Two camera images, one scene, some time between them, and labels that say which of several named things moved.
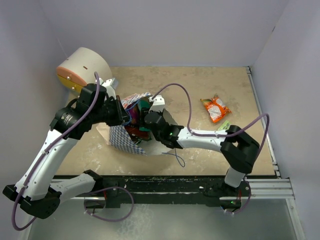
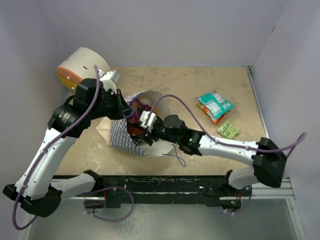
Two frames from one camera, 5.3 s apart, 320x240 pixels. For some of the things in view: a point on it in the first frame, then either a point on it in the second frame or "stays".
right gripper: x=159 y=112 to x=147 y=136
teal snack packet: x=144 y=129 to x=215 y=104
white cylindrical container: x=78 y=69 stays
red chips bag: x=134 y=131 stays
